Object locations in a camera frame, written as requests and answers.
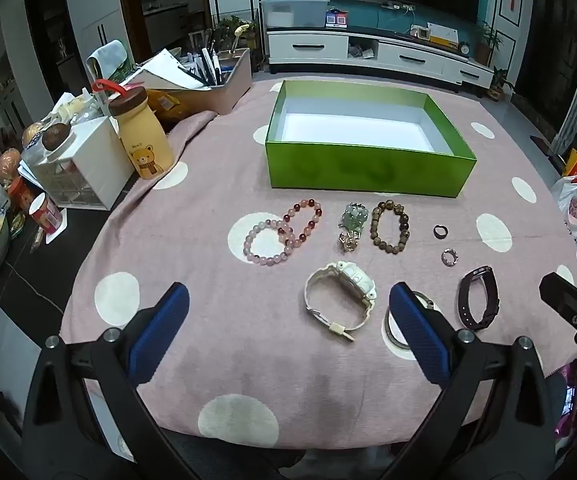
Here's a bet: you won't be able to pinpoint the clear storage bin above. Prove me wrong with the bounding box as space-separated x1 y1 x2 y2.
261 0 330 28

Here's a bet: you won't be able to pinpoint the pink polka dot tablecloth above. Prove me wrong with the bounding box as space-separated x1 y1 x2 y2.
60 77 577 448

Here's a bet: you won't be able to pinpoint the red paper cup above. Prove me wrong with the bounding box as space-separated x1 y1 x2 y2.
28 192 64 235

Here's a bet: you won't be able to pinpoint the dark purple wristband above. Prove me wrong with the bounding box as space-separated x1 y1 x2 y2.
457 265 499 331

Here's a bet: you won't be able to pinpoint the green cardboard box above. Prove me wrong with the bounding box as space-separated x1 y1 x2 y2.
265 80 477 200

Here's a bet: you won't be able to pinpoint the tall potted plant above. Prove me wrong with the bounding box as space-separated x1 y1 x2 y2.
475 20 498 67

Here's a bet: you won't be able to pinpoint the pale pink bead bracelet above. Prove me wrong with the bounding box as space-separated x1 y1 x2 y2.
244 219 296 268

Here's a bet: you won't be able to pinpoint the green jade bracelet gold charm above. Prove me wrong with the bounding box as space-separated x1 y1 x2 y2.
337 202 369 253

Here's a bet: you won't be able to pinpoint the white papers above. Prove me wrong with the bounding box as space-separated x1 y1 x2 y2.
118 50 214 91

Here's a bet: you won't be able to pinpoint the leafy plant with yellow ornament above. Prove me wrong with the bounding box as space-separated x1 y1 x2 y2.
213 15 259 53

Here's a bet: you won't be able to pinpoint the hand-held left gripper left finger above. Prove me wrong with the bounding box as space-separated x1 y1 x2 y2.
21 281 204 480

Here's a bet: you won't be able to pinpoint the orange snack packet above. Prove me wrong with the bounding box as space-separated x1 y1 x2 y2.
146 89 189 121

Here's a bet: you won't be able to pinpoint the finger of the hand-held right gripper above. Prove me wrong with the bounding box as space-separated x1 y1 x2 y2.
539 272 577 341

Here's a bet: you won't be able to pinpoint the white television cabinet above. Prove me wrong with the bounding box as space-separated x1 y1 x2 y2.
267 27 495 98

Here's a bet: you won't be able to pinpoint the yellow and white desk calendar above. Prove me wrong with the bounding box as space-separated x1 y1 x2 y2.
427 22 459 50

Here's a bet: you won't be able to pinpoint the pink desk organizer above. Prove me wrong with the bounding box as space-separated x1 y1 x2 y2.
133 47 253 116

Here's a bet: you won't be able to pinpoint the white plastic bag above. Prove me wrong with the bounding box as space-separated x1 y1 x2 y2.
551 174 577 246

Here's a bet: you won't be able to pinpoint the brown wooden bead bracelet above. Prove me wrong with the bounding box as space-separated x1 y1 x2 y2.
371 201 411 256

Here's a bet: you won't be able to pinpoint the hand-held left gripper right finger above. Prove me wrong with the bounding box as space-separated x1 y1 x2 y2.
383 281 556 480

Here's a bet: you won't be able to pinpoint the bundle of pens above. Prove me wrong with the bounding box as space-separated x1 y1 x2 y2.
183 42 234 86

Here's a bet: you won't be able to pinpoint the red and peach bead bracelet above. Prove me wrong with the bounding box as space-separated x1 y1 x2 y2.
277 199 325 257

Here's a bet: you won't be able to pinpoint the brown bun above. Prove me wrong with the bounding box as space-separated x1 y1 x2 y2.
42 122 72 151

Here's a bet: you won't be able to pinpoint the white plastic crate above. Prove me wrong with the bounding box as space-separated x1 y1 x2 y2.
21 116 136 211

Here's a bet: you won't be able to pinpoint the white wristwatch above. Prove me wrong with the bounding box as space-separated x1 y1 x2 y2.
304 260 377 343

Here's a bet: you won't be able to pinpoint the yellow bear print bottle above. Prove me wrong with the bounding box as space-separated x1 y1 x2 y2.
92 79 174 181

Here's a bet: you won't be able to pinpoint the small potted plant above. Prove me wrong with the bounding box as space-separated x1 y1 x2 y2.
488 67 516 103

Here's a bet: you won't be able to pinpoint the silver bangle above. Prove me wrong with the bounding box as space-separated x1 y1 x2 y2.
384 290 435 348

